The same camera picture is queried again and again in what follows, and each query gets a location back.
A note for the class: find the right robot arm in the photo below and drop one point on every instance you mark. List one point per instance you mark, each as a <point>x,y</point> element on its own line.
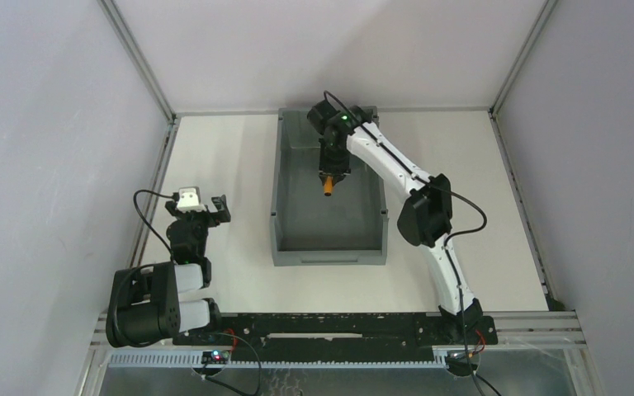
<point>425,220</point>

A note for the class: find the grey slotted cable duct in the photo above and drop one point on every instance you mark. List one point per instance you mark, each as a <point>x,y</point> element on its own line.
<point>189,359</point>

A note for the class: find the small circuit board with leds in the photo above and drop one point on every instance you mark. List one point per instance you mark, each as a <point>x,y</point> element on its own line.
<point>215,357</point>

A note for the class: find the left aluminium frame profile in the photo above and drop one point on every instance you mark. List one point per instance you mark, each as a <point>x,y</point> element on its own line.
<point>130,45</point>

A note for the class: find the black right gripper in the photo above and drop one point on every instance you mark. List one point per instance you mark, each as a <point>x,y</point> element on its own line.
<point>329,173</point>

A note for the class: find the grey plastic storage bin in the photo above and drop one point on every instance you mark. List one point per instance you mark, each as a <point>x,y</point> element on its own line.
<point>307,228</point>

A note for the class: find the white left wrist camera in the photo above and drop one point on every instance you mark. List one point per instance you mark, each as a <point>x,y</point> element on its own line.
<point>189,200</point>

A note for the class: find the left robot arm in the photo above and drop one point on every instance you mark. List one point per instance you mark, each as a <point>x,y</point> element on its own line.
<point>145,305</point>

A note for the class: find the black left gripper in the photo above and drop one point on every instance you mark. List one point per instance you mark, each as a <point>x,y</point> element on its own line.
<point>207,216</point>

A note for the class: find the orange handled screwdriver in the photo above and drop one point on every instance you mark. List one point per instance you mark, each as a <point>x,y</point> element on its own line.
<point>328,185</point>

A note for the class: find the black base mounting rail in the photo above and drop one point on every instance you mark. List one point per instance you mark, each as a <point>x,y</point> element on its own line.
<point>356,336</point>

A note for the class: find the aluminium frame front rail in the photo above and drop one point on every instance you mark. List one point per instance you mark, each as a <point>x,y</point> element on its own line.
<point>517,331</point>

